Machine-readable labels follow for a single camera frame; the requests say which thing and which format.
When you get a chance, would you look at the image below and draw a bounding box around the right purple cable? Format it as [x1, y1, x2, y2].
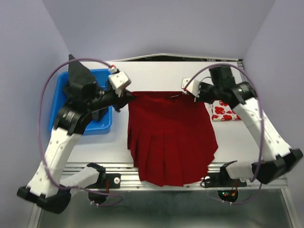
[182, 63, 266, 206]

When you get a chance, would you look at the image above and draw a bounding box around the white red poppy skirt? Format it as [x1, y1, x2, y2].
[208, 101, 241, 122]

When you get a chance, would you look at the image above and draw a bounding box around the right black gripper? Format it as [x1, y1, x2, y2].
[193, 81, 224, 104]

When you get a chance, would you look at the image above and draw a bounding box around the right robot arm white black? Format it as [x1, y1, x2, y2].
[184, 63, 304, 185]

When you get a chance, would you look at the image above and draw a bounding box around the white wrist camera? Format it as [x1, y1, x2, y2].
[108, 65, 132, 97]
[181, 78, 201, 98]

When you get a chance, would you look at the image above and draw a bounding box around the dark grey dotted skirt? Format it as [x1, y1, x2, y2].
[63, 61, 103, 99]

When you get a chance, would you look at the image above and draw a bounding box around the purple cable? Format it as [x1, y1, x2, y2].
[182, 63, 266, 206]
[38, 58, 123, 207]

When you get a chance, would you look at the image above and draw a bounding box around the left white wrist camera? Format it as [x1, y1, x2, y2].
[108, 65, 132, 97]

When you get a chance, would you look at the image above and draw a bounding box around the blue plastic bin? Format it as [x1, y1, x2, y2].
[48, 68, 113, 135]

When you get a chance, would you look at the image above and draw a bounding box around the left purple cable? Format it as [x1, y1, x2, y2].
[38, 58, 123, 207]

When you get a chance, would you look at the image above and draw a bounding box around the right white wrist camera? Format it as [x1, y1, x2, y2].
[181, 78, 201, 98]

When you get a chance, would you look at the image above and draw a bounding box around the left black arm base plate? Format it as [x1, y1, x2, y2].
[87, 173, 121, 189]

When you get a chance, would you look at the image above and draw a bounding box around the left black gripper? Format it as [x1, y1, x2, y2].
[89, 82, 135, 111]

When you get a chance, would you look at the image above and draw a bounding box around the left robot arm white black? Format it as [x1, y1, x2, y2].
[17, 80, 134, 214]

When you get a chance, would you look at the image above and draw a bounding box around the aluminium frame rail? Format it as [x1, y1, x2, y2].
[28, 163, 299, 228]

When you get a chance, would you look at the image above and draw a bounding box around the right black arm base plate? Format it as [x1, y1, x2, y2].
[201, 172, 247, 188]

